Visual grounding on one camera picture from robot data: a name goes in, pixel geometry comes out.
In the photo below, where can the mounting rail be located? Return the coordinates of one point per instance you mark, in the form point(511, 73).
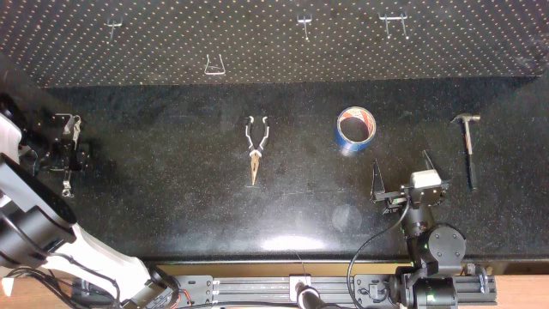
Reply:
point(257, 289)

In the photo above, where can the metal hook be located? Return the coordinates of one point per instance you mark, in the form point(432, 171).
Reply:
point(113, 26)
point(214, 73)
point(305, 26)
point(392, 17)

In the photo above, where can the hammer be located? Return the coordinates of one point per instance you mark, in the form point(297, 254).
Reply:
point(468, 137)

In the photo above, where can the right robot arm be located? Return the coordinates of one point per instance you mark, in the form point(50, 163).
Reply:
point(446, 246)

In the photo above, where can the black and white pliers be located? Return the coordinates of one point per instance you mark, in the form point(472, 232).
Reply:
point(255, 154)

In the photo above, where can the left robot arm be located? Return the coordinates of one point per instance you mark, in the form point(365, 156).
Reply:
point(98, 262)

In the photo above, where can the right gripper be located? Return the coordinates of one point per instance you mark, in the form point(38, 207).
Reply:
point(429, 197)

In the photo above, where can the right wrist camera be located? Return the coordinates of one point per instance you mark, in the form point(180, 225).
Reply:
point(425, 178)

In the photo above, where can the black pegboard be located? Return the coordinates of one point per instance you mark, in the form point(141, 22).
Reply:
point(274, 43)

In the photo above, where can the roll of blue tape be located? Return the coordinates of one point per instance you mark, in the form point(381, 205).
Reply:
point(343, 141)

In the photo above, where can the wrench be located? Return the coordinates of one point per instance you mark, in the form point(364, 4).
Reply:
point(67, 186)

